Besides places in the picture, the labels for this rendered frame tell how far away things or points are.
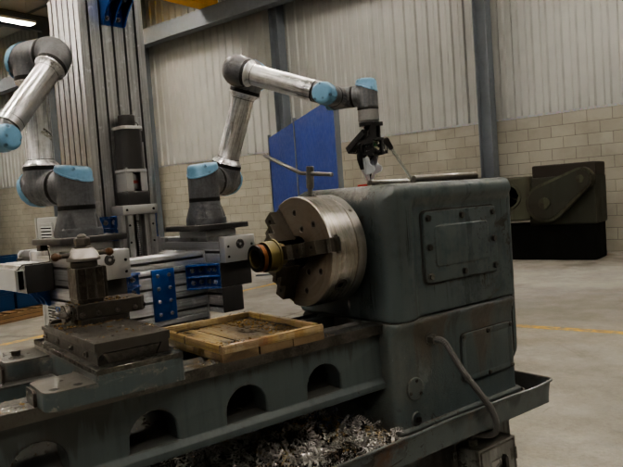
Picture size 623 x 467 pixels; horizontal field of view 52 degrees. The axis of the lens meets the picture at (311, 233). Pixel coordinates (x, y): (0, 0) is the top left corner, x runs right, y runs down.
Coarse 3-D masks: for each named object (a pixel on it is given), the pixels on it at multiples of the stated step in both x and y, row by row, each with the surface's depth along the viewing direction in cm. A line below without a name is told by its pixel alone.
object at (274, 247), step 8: (272, 240) 176; (256, 248) 172; (264, 248) 172; (272, 248) 172; (280, 248) 173; (248, 256) 175; (256, 256) 177; (264, 256) 170; (272, 256) 171; (280, 256) 173; (256, 264) 176; (264, 264) 171; (272, 264) 172; (280, 264) 174
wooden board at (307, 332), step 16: (208, 320) 183; (224, 320) 186; (240, 320) 189; (272, 320) 181; (288, 320) 175; (176, 336) 165; (192, 336) 160; (208, 336) 168; (224, 336) 167; (240, 336) 166; (256, 336) 164; (272, 336) 155; (288, 336) 158; (304, 336) 161; (320, 336) 164; (192, 352) 159; (208, 352) 152; (224, 352) 147; (240, 352) 150; (256, 352) 152
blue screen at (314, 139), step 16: (320, 112) 735; (336, 112) 675; (288, 128) 908; (304, 128) 816; (320, 128) 740; (336, 128) 675; (272, 144) 1042; (288, 144) 916; (304, 144) 823; (320, 144) 746; (336, 144) 678; (288, 160) 926; (304, 160) 830; (320, 160) 753; (336, 160) 688; (272, 176) 1066; (288, 176) 935; (304, 176) 838; (320, 176) 759; (336, 176) 693; (272, 192) 1072; (288, 192) 944
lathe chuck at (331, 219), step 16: (288, 208) 183; (304, 208) 177; (320, 208) 174; (336, 208) 177; (288, 224) 184; (304, 224) 178; (320, 224) 173; (336, 224) 172; (304, 240) 179; (352, 240) 174; (320, 256) 174; (336, 256) 170; (352, 256) 174; (304, 272) 180; (320, 272) 175; (336, 272) 171; (352, 272) 175; (304, 288) 181; (320, 288) 175; (304, 304) 182
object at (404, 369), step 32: (352, 320) 189; (416, 320) 181; (448, 320) 189; (480, 320) 200; (512, 320) 211; (384, 352) 179; (416, 352) 182; (480, 352) 199; (512, 352) 208; (416, 384) 181; (448, 384) 190; (480, 384) 200; (512, 384) 209; (352, 416) 193; (384, 416) 182; (416, 416) 181; (448, 416) 189; (448, 448) 195
